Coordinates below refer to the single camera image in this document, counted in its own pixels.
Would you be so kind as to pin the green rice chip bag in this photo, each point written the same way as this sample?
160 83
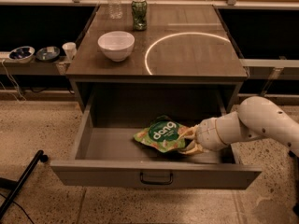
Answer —
163 134

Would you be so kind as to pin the low grey side shelf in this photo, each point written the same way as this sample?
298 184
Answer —
35 68

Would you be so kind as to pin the blue patterned bowl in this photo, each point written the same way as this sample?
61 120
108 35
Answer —
23 54

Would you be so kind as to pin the green soda can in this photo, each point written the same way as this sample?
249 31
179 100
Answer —
139 14

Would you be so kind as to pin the dark blue shallow bowl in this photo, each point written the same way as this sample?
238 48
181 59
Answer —
48 54

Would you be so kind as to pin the grey cabinet with wooden top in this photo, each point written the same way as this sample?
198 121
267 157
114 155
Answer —
182 44

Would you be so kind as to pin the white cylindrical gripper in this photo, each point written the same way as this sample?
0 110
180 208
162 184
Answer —
207 134

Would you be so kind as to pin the small white paper cup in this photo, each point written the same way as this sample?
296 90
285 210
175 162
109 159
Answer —
70 50

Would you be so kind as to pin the clear plastic water bottle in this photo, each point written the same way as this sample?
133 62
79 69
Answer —
115 10

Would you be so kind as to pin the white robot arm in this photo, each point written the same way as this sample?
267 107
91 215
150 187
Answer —
256 118

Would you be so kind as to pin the open grey top drawer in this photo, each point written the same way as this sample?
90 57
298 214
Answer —
106 154

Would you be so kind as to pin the black drawer handle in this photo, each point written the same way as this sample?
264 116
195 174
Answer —
158 179

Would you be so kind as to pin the black stand leg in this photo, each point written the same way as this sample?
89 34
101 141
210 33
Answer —
14 186

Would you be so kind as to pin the white ceramic bowl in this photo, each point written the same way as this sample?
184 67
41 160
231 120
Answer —
116 45

